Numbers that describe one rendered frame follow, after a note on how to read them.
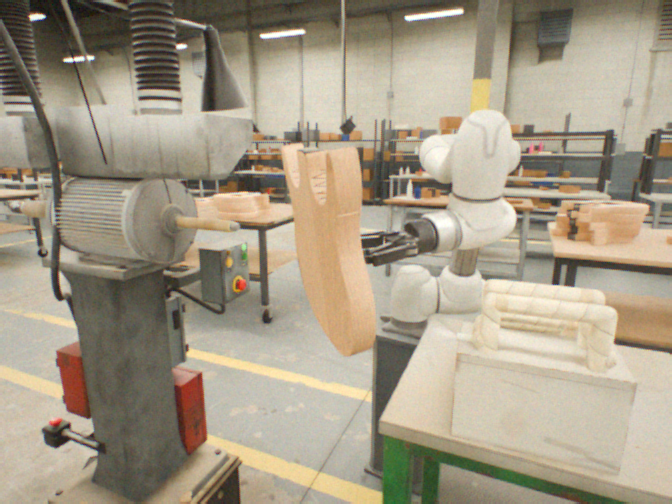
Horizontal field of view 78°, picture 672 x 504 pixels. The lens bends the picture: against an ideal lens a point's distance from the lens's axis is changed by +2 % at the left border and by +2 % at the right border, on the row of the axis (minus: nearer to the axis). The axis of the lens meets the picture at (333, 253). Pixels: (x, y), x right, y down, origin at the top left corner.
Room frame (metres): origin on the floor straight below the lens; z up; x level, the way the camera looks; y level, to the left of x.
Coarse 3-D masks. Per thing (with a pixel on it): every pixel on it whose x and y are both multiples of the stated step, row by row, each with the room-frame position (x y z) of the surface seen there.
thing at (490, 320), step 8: (488, 304) 0.66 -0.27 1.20; (488, 312) 0.66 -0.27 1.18; (496, 312) 0.66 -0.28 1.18; (480, 320) 0.68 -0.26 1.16; (488, 320) 0.66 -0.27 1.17; (496, 320) 0.66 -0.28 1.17; (480, 328) 0.67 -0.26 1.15; (488, 328) 0.66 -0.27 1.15; (496, 328) 0.66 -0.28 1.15; (488, 336) 0.66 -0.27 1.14; (496, 336) 0.66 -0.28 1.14; (488, 344) 0.66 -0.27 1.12; (496, 344) 0.66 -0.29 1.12; (480, 352) 0.67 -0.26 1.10; (488, 352) 0.66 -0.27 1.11; (496, 352) 0.66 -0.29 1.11
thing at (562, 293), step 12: (492, 288) 0.74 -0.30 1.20; (504, 288) 0.73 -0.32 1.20; (516, 288) 0.72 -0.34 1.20; (528, 288) 0.72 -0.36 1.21; (540, 288) 0.71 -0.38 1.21; (552, 288) 0.71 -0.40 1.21; (564, 288) 0.70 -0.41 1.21; (576, 288) 0.70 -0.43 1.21; (564, 300) 0.69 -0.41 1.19; (576, 300) 0.69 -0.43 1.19; (588, 300) 0.68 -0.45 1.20; (600, 300) 0.68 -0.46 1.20
